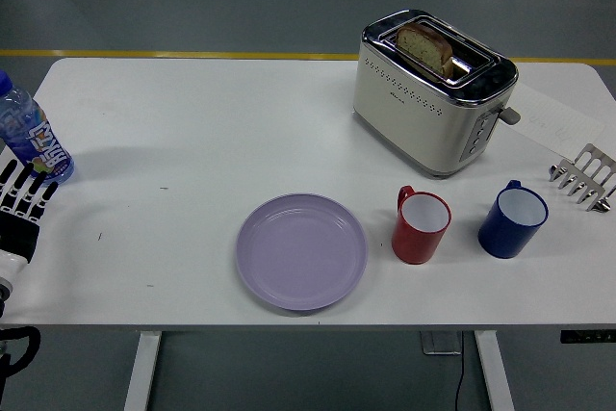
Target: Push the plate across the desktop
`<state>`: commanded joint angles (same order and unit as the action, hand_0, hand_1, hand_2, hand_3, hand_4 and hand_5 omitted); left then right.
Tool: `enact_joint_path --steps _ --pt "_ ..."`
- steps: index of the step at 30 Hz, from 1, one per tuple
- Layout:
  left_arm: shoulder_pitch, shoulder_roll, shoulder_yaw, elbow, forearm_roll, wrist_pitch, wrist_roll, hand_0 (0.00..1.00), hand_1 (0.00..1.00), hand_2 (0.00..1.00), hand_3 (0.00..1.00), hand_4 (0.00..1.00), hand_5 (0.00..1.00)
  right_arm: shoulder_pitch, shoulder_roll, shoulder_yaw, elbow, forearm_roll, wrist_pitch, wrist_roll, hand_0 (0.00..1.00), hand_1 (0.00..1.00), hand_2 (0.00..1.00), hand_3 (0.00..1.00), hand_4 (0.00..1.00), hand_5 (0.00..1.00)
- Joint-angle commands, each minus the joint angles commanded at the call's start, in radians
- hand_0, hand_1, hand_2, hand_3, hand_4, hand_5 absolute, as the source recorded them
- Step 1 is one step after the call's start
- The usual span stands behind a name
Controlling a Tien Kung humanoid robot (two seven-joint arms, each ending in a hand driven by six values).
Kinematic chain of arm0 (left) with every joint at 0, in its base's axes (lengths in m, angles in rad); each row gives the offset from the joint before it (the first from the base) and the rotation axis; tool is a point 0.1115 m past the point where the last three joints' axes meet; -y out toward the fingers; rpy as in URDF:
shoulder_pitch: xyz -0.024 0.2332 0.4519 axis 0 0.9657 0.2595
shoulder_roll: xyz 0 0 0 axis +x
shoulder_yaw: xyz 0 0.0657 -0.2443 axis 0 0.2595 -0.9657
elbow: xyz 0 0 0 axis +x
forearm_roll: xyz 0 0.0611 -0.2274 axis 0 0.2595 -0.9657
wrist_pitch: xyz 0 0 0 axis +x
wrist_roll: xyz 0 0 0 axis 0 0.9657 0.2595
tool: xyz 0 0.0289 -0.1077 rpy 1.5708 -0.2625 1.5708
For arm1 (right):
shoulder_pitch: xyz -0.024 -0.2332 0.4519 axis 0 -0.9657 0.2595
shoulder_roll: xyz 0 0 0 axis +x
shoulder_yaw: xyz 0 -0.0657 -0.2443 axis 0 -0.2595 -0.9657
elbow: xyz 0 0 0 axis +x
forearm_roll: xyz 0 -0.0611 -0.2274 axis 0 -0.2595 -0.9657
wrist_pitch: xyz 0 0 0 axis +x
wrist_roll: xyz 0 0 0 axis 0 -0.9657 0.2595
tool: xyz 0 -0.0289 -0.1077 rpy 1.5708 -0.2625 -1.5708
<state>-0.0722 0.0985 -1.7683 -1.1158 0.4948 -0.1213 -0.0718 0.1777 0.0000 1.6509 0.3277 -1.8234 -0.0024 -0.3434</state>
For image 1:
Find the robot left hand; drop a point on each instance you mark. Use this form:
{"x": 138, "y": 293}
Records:
{"x": 19, "y": 233}

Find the purple plate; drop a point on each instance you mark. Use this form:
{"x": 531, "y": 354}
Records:
{"x": 300, "y": 252}

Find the blue drink bottle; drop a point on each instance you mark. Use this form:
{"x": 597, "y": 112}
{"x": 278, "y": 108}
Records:
{"x": 29, "y": 132}

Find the white table leg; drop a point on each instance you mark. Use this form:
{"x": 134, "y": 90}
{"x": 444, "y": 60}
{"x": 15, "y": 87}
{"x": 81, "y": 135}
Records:
{"x": 142, "y": 372}
{"x": 495, "y": 372}

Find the red cup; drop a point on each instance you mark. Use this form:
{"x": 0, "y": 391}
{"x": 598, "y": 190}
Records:
{"x": 414, "y": 242}

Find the cream and chrome toaster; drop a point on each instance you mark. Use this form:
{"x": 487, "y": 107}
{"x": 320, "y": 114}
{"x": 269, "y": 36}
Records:
{"x": 414, "y": 127}

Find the grey box under table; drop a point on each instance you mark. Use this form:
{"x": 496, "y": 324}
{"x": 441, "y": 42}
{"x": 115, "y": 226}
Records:
{"x": 440, "y": 342}

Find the bread slice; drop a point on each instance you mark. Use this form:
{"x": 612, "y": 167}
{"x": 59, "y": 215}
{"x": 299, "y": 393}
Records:
{"x": 423, "y": 47}

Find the blue cup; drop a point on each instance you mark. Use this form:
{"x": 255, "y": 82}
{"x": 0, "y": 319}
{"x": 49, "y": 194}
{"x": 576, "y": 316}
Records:
{"x": 503, "y": 238}

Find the white paper sheet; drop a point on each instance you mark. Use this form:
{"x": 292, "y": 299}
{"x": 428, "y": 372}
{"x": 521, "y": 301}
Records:
{"x": 553, "y": 117}

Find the black table control panel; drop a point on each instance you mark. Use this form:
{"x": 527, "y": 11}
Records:
{"x": 587, "y": 336}

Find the silver metal toast rack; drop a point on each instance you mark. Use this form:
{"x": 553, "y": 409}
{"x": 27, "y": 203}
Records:
{"x": 594, "y": 165}

